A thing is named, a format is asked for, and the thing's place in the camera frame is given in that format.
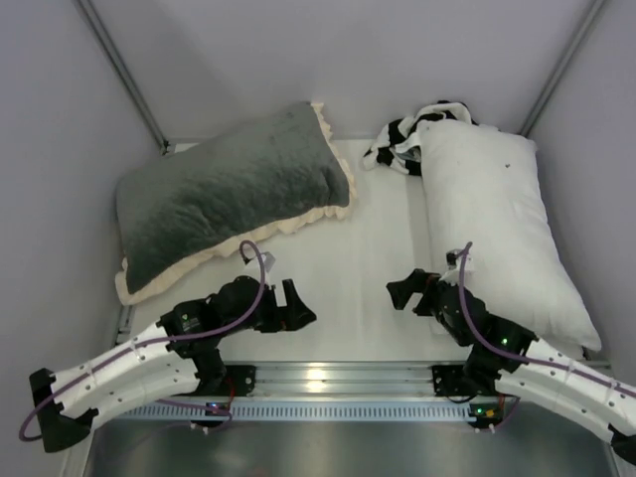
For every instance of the slotted grey cable duct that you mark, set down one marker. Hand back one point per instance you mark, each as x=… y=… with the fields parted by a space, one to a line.
x=324 y=411

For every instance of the grey cream ruffled pillowcase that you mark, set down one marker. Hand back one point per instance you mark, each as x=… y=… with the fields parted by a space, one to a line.
x=272 y=175

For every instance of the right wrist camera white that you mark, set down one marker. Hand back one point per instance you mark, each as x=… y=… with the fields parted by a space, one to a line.
x=457 y=260

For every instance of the aluminium frame post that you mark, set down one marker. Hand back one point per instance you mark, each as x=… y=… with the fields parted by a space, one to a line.
x=96 y=25
x=590 y=17

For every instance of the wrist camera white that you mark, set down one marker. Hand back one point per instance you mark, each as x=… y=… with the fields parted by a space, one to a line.
x=457 y=260
x=259 y=268

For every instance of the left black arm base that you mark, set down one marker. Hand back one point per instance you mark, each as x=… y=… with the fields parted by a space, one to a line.
x=233 y=380

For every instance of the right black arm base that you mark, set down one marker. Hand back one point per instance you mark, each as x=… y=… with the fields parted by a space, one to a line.
x=449 y=381

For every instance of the left aluminium frame post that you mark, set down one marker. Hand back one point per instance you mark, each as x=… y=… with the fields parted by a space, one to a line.
x=96 y=25

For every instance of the black white striped cloth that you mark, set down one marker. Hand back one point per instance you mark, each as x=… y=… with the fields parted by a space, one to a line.
x=393 y=147

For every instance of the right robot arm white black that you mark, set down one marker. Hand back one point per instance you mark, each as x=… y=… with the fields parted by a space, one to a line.
x=508 y=359

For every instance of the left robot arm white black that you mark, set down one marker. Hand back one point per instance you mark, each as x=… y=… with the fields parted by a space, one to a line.
x=178 y=355

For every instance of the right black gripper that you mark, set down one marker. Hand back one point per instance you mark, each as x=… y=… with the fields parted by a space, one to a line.
x=427 y=293

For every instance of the right aluminium frame post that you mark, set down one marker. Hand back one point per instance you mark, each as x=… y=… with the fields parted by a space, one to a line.
x=590 y=17

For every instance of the aluminium mounting rail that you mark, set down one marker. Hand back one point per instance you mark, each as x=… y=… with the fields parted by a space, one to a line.
x=343 y=379

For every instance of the bare white pillow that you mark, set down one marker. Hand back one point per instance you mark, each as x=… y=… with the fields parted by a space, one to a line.
x=482 y=191

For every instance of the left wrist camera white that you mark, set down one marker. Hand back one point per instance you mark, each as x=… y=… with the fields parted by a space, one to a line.
x=259 y=268

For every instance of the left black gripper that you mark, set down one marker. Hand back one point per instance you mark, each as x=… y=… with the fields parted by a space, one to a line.
x=277 y=312

